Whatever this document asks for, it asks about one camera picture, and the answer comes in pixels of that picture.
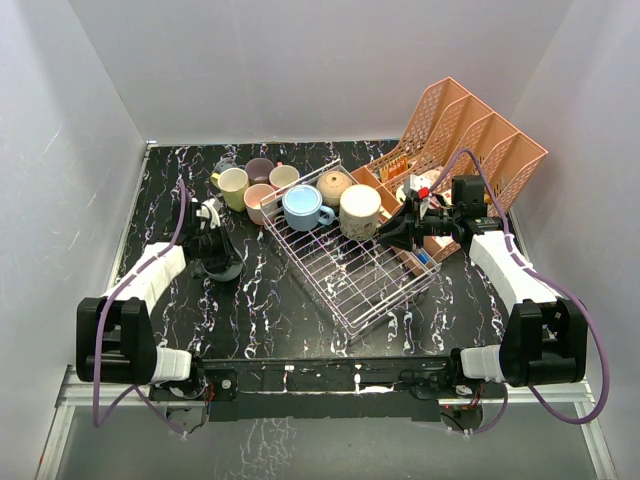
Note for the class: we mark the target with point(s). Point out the peach desk organizer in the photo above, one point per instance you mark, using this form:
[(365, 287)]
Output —
[(447, 118)]

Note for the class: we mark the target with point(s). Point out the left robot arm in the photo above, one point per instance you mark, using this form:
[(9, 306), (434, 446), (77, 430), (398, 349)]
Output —
[(133, 357)]

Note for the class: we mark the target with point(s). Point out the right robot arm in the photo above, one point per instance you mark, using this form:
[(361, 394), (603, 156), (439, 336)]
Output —
[(545, 340)]

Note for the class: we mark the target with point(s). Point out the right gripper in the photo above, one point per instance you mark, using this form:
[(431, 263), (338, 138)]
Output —
[(399, 229)]

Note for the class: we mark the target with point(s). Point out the beige round mug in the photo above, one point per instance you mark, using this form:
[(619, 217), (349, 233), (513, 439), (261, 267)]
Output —
[(332, 185)]

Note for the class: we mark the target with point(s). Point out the yellow-green mug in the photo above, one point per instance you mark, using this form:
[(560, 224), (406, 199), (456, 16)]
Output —
[(233, 183)]

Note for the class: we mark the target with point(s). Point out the white wire dish rack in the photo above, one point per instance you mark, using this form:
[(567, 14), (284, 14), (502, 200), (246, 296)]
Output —
[(357, 282)]

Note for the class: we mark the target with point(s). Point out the small grey-blue cup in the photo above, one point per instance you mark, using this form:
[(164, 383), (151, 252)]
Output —
[(223, 165)]

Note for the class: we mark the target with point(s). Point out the pink mug white inside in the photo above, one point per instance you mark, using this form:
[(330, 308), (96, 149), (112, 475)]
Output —
[(282, 176)]

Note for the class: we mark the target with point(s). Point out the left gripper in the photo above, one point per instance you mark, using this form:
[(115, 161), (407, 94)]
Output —
[(227, 249)]

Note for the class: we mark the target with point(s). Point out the grey mug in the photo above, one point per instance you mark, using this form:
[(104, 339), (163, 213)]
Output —
[(216, 272)]

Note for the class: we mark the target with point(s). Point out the light blue mug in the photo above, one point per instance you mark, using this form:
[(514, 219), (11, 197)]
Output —
[(304, 209)]

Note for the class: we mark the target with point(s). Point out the purple mug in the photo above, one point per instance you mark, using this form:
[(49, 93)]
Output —
[(258, 170)]

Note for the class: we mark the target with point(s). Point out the black front rail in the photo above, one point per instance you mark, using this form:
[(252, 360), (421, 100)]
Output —
[(318, 388)]

